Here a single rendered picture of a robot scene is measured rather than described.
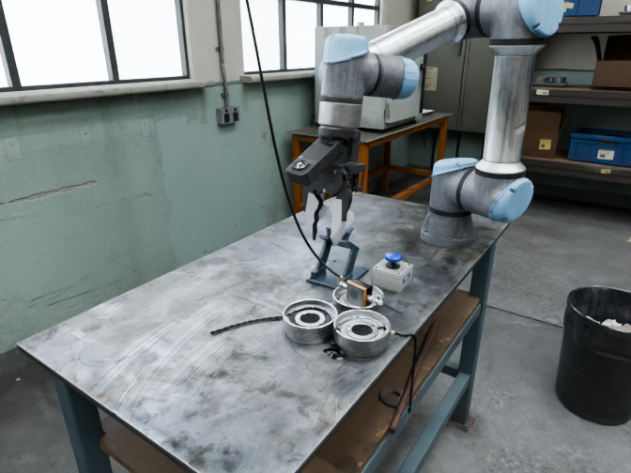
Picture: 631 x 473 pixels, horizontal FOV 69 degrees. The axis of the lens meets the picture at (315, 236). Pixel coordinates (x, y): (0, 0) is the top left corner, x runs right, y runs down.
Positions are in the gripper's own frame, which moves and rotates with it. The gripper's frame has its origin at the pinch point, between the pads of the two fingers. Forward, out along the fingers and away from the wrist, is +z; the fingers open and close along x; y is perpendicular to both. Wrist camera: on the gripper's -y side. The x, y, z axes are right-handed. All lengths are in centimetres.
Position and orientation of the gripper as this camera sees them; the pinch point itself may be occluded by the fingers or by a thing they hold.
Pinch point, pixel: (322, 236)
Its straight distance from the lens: 86.5
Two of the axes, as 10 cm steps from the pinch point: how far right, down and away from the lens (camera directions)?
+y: 5.8, -1.9, 8.0
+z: -0.8, 9.6, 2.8
